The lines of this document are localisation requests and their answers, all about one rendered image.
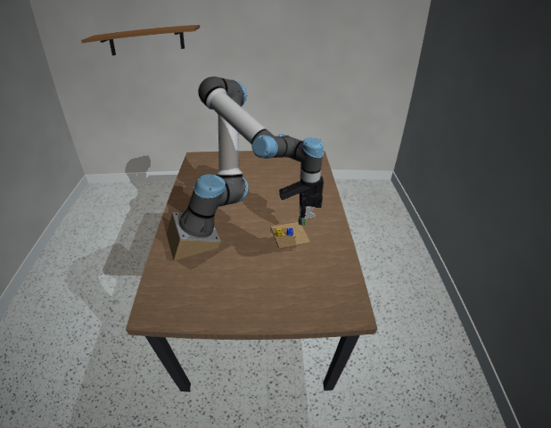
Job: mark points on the tan flat mat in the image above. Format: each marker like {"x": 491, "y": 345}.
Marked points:
{"x": 299, "y": 236}

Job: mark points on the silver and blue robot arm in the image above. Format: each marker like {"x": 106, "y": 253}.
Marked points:
{"x": 209, "y": 192}

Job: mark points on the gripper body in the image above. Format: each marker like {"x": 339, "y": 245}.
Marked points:
{"x": 313, "y": 196}

